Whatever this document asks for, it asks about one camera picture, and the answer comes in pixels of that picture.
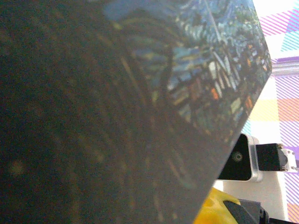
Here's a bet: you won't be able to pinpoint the starry night painting box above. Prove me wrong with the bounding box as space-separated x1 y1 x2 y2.
0 0 273 224

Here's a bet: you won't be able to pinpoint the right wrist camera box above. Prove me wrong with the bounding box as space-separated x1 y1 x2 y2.
217 133 263 183

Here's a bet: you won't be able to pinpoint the aluminium corner post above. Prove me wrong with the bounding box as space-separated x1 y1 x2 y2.
271 58 299 77

